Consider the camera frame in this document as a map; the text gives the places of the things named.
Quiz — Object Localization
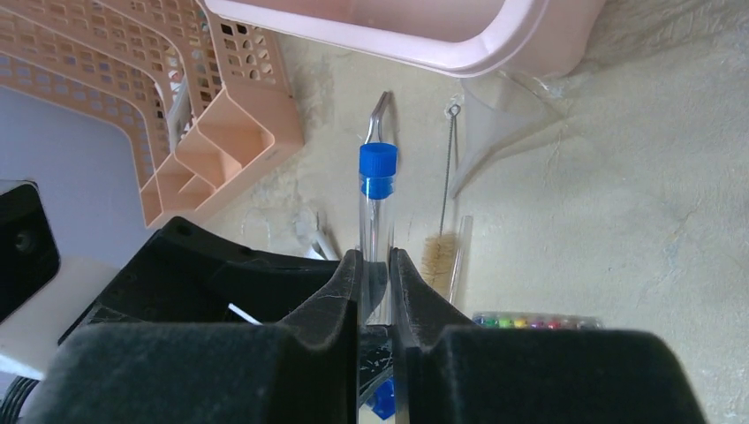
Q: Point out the white sachet packet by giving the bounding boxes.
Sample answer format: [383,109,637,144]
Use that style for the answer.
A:
[293,208,340,261]

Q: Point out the clear watch glass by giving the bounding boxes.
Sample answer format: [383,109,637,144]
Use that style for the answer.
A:
[240,208,275,251]

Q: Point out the peach plastic desk organizer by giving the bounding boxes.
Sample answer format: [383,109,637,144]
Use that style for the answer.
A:
[1,1,304,228]

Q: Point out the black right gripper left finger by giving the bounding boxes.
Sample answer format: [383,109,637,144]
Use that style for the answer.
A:
[25,250,363,423]

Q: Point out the blue capped test tube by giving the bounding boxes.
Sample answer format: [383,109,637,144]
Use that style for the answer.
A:
[359,142,398,325]

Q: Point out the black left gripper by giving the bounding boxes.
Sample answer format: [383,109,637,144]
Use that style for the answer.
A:
[63,217,338,337]

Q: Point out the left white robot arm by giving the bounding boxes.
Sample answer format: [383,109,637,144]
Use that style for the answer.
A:
[1,180,391,423]

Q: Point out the coloured marker pen pack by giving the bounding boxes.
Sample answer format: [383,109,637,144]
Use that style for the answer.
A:
[472,311,603,329]

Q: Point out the metal crucible tongs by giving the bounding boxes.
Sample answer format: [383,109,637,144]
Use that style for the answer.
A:
[363,91,392,144]

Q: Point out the pink plastic bin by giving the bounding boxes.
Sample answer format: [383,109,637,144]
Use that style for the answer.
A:
[206,0,604,78]

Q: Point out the clear plastic funnel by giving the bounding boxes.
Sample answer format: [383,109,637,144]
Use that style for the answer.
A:
[448,72,561,199]

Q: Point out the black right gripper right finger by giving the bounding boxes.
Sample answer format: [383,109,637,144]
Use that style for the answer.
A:
[390,249,705,423]

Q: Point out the glass stirring rod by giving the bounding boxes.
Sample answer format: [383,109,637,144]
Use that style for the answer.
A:
[448,216,473,305]

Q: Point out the wire test tube brush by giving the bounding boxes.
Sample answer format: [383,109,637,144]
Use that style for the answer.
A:
[420,103,461,296]

